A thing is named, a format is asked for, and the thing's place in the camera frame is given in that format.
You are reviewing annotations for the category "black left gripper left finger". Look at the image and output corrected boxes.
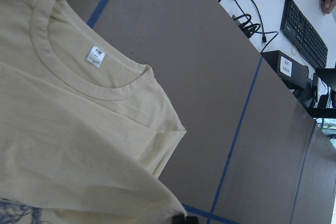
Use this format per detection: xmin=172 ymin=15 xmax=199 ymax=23
xmin=172 ymin=214 xmax=186 ymax=224

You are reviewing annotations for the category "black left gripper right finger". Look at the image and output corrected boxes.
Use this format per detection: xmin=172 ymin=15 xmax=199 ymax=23
xmin=185 ymin=216 xmax=198 ymax=224

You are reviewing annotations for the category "cream long-sleeve printed shirt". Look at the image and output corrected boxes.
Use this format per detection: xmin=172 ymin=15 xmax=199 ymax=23
xmin=1 ymin=0 xmax=186 ymax=223

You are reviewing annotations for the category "person left hand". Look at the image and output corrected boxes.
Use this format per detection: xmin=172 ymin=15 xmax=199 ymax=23
xmin=321 ymin=0 xmax=335 ymax=14

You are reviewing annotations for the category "black monitor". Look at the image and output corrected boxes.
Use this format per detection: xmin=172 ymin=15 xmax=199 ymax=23
xmin=315 ymin=68 xmax=336 ymax=91

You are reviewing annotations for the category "black computer keyboard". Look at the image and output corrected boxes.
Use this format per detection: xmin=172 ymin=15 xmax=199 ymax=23
xmin=280 ymin=0 xmax=328 ymax=69

